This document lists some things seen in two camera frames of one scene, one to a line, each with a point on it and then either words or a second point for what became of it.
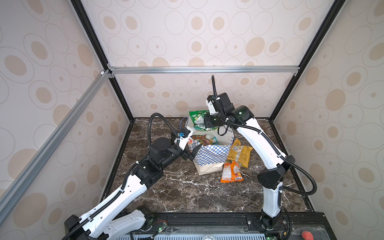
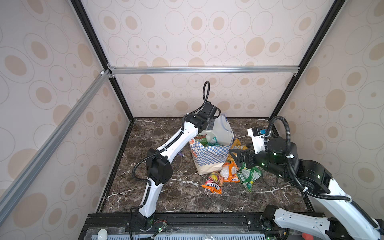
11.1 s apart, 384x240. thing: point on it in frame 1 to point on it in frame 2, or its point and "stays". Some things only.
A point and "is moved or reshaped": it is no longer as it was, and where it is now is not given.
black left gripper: (186, 154) to (212, 123)
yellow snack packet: (240, 154) stays
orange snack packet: (230, 172) stays
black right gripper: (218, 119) to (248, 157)
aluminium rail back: (113, 70) stays
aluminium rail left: (55, 137) stays
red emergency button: (307, 235) stays
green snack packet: (198, 117) is moved or reshaped
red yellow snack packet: (203, 139) to (214, 183)
